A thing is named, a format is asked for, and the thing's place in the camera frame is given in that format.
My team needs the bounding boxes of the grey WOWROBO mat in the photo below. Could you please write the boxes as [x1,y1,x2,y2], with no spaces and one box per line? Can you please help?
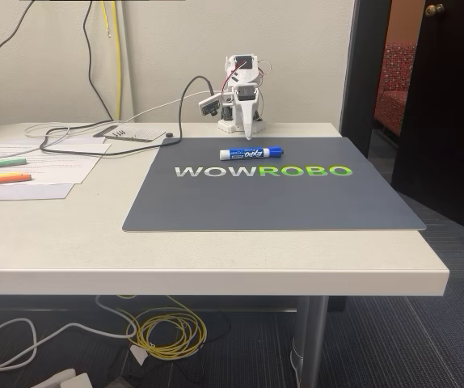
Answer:
[121,136,428,233]

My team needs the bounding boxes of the black wall cable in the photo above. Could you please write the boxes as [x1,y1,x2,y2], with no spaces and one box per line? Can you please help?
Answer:
[0,0,37,71]
[83,0,115,121]

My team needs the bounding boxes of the red patterned chair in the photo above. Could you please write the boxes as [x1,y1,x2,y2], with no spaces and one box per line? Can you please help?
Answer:
[373,40,418,137]

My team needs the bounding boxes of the white power adapter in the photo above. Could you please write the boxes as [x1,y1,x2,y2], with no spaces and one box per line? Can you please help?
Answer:
[0,367,92,388]

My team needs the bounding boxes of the yellow coiled floor cable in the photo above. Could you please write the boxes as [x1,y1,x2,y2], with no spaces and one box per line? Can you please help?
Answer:
[116,294,209,361]

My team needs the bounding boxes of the blue Expo marker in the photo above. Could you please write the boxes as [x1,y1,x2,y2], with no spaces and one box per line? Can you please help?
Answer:
[219,145,286,162]

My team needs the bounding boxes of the black camera cable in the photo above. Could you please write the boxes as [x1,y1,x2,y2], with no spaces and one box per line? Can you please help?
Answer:
[40,75,214,157]

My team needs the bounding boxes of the white cable on table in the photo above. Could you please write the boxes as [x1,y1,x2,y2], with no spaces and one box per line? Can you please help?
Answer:
[24,91,213,141]

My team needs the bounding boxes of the orange marker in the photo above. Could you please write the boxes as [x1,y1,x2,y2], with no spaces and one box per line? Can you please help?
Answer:
[0,174,33,187]

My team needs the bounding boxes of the white blank paper sheet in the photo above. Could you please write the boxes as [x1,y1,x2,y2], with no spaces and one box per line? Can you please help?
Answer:
[0,183,76,202]

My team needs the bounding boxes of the white floor cable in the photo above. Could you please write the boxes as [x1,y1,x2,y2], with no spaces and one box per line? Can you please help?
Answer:
[0,294,137,370]

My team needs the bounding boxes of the white printed paper sheet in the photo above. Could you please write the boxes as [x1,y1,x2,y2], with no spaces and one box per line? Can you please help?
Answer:
[0,136,112,158]
[0,152,104,186]

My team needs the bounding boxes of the yellow wall cable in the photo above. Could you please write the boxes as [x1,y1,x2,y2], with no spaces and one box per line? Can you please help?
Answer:
[100,0,123,121]

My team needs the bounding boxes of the green marker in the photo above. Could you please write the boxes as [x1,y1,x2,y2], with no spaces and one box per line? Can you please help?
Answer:
[0,158,28,171]

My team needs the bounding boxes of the white gripper-mounted camera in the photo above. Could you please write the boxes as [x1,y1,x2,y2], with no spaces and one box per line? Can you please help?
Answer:
[198,91,222,119]

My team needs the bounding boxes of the grey metal table leg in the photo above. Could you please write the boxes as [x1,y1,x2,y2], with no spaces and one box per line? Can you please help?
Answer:
[290,296,331,388]

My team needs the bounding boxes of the dark door frame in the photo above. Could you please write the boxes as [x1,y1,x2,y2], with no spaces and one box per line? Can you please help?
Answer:
[338,0,393,159]

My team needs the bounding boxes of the dark wooden door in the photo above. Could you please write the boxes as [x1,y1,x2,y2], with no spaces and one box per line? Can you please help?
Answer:
[390,0,464,240]

